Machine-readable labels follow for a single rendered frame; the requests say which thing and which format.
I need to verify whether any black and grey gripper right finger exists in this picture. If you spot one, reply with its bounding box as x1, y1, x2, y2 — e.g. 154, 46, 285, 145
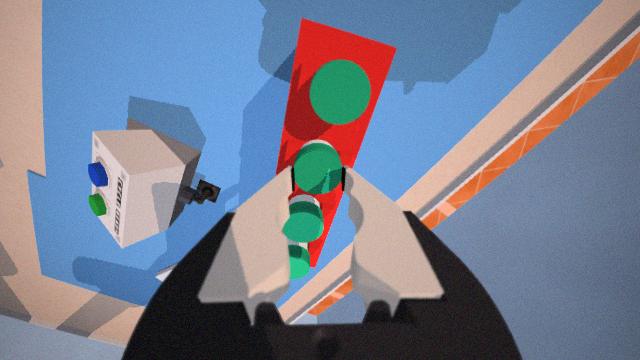
341, 165, 523, 360

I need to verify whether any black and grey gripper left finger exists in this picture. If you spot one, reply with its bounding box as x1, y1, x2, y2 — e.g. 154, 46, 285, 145
121, 165, 295, 360

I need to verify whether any blue flat mat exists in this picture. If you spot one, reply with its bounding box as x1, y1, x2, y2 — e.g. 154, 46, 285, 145
27, 0, 603, 307

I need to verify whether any white box with blue and green buttons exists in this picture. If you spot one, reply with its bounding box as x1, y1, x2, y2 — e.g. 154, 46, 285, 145
88, 118, 221, 248

